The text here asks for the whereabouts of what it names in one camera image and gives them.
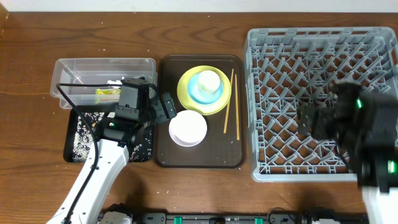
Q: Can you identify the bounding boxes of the white bowl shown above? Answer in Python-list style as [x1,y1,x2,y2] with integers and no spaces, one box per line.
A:
[169,110,207,147]

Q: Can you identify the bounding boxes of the green snack wrapper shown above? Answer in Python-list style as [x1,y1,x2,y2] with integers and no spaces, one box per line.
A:
[95,88,121,104]

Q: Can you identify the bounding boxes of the white tissue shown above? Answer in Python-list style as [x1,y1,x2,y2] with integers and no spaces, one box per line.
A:
[107,80,122,86]

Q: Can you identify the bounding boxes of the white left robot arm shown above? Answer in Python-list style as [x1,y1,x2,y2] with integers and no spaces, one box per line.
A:
[49,93,176,224]

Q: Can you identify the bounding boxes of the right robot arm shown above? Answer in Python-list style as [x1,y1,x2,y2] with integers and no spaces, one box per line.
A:
[297,80,397,223]

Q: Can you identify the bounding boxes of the clear plastic waste bin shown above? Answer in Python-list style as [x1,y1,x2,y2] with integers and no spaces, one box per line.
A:
[50,58,157,109]

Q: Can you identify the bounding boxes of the grey dishwasher rack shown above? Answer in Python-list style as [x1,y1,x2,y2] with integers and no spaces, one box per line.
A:
[244,27,397,182]

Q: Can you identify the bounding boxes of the yellow plate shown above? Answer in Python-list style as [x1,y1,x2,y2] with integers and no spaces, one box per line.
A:
[177,65,231,116]

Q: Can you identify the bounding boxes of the light blue small plate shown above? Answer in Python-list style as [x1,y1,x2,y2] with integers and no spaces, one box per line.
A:
[188,74,223,105]

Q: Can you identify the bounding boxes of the spilled rice grains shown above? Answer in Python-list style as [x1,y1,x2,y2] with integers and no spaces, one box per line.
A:
[64,111,153,162]

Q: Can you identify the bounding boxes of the black rectangular tray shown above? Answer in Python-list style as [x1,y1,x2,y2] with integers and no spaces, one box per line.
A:
[63,105,154,162]

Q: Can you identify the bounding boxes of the white paper cup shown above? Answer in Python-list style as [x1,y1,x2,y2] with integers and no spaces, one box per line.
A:
[197,70,221,93]

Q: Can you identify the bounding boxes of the dark brown serving tray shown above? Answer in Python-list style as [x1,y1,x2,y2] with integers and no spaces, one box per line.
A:
[154,55,246,169]

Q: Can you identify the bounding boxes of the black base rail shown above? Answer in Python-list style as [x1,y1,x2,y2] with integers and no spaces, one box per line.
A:
[99,203,374,224]

